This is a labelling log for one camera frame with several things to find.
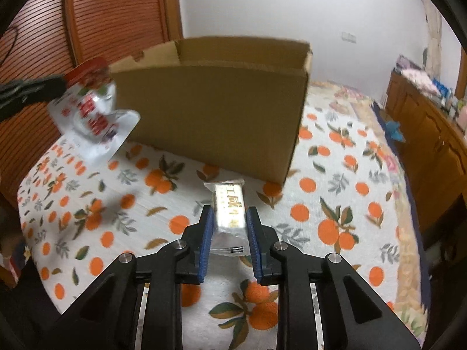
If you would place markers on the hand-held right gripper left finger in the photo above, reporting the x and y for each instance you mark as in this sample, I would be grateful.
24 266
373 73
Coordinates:
205 240

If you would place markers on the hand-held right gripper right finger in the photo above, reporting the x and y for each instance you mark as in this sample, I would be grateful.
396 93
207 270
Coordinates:
254 240

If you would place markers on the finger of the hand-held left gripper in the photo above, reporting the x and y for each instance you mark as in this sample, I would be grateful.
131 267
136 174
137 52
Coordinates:
36 86

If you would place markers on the white snack bar packet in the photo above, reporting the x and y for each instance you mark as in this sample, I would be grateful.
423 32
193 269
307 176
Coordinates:
228 211

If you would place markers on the white foil snack pouch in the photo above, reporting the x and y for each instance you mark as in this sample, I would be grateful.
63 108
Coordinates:
91 116

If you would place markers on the brown cardboard box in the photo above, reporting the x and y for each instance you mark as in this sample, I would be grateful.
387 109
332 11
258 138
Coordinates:
219 116

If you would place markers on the orange fruit print bedsheet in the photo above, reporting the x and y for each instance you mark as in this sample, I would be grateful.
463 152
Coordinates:
310 204

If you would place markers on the wooden slatted wardrobe door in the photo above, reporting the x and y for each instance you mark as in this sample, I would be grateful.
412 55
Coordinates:
109 18

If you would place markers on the floral quilt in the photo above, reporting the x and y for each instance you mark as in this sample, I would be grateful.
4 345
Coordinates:
346 93

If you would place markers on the blue cloth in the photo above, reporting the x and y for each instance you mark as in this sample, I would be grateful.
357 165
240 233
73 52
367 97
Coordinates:
396 131

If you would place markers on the wooden cabinet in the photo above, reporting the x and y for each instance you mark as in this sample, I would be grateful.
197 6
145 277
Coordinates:
430 146

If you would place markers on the clutter of small bottles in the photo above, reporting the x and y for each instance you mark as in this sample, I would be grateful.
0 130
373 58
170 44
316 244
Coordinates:
452 102

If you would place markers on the beige hanging curtain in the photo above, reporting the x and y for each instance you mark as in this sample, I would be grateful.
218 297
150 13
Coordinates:
437 43

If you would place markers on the white wall socket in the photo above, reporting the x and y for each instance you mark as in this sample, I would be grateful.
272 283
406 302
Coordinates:
349 37

